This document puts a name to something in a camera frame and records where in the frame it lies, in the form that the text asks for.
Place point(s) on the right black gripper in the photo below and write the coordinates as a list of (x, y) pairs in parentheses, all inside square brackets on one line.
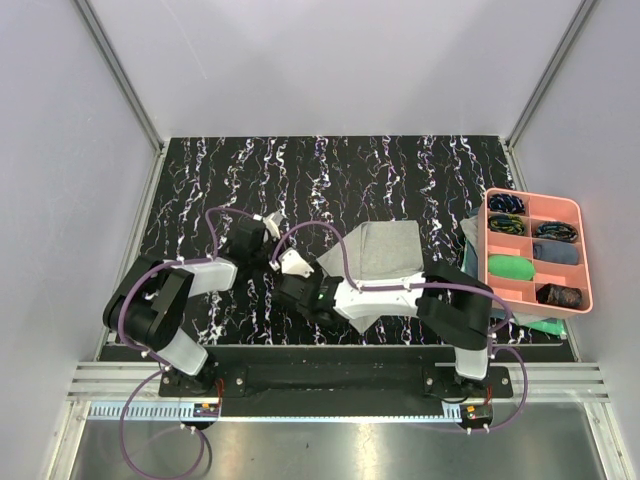
[(318, 276)]

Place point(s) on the grey cloth napkin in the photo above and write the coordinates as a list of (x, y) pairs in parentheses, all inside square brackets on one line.
[(379, 253)]

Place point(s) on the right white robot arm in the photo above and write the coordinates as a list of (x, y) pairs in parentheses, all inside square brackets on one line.
[(452, 304)]

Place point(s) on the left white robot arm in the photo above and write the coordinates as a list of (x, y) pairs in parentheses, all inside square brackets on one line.
[(147, 307)]

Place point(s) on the green napkin roll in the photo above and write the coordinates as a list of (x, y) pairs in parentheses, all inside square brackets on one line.
[(511, 267)]

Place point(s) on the yellow patterned napkin roll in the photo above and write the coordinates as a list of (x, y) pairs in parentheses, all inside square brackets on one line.
[(507, 224)]

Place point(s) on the blue patterned napkin roll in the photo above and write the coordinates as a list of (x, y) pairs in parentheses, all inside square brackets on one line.
[(507, 203)]

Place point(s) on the dark brown napkin roll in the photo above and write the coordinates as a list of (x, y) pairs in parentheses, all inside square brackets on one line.
[(559, 296)]

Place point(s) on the grey-blue folded napkin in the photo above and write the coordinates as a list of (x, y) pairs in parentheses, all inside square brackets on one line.
[(556, 252)]

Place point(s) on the blue-orange patterned napkin roll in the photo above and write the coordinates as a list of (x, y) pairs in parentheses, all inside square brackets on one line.
[(556, 231)]

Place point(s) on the black marble pattern mat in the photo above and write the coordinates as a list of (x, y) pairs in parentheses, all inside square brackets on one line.
[(436, 180)]

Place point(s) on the stack of coloured cloths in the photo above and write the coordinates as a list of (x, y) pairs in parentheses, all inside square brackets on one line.
[(469, 225)]

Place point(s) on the pink divided tray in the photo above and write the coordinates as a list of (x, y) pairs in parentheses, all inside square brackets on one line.
[(521, 295)]

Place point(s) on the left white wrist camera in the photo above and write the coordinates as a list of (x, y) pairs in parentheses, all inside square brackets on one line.
[(272, 223)]

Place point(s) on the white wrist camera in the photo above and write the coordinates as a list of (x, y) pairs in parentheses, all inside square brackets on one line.
[(290, 262), (272, 223)]

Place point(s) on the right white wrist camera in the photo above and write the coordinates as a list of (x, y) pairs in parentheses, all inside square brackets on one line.
[(290, 262)]

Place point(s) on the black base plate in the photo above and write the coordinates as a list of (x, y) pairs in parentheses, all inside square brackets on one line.
[(334, 381)]

